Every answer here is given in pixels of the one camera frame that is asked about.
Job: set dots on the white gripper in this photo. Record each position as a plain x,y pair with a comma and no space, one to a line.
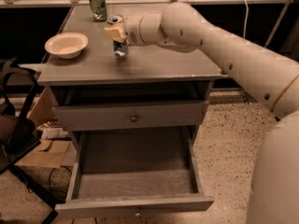
132,28

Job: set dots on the silver blue redbull can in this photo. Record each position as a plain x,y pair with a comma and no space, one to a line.
120,49

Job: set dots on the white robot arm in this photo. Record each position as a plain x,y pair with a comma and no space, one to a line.
274,192

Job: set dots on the green soda can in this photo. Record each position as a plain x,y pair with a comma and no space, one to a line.
98,9

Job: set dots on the grey drawer cabinet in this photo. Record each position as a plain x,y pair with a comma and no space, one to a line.
145,75

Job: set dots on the closed grey top drawer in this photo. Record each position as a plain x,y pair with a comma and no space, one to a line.
117,116

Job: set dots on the open grey middle drawer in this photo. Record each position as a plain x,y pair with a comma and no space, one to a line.
117,172

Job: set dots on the brass middle drawer knob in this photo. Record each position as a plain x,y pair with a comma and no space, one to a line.
137,213

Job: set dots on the white bowl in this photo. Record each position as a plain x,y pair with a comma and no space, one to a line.
66,45

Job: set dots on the round brass top knob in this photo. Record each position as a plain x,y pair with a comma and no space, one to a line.
134,118

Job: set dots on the black office chair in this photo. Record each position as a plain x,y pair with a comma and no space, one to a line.
17,133

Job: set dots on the brown cardboard sheet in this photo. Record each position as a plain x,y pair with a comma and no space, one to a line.
49,154

